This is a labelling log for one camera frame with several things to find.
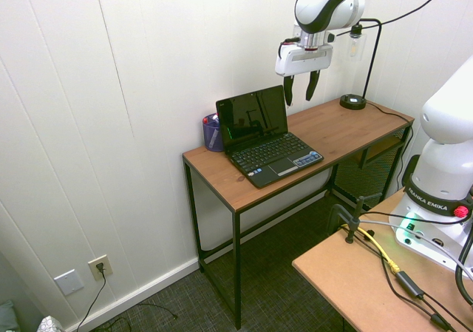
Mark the white blank wall plate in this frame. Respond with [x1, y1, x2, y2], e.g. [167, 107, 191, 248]
[53, 268, 85, 297]

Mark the black desk lamp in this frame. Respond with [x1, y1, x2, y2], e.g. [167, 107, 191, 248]
[339, 18, 383, 110]

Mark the black cable adapter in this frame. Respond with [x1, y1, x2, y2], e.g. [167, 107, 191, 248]
[394, 271, 425, 299]

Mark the purple mesh pen cup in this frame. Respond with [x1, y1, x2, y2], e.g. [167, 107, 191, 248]
[201, 112, 226, 153]

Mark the black clamp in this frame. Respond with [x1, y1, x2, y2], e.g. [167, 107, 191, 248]
[326, 194, 371, 245]

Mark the black power cord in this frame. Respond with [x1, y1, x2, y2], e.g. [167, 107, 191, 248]
[75, 263, 178, 332]

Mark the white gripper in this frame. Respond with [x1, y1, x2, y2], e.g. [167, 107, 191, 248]
[274, 41, 336, 106]

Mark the light wooden robot table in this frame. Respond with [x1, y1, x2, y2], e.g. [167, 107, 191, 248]
[291, 189, 473, 332]

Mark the patterned tissue box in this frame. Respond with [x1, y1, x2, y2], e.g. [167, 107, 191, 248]
[38, 314, 66, 332]

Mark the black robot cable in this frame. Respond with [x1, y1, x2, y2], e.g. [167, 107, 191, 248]
[334, 0, 455, 37]

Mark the black netbook laptop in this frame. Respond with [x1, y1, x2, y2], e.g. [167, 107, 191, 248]
[215, 84, 325, 189]

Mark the black lamp cord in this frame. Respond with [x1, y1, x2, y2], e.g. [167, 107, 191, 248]
[364, 101, 415, 191]

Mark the yellow ethernet cable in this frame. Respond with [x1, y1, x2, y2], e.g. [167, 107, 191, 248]
[340, 223, 403, 276]

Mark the beige wall power outlet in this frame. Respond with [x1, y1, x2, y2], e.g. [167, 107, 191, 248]
[87, 254, 113, 282]

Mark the grey cable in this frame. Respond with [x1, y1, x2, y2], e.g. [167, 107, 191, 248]
[357, 219, 473, 270]

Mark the wooden desk with black frame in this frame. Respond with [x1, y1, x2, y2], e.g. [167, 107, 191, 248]
[181, 97, 415, 331]

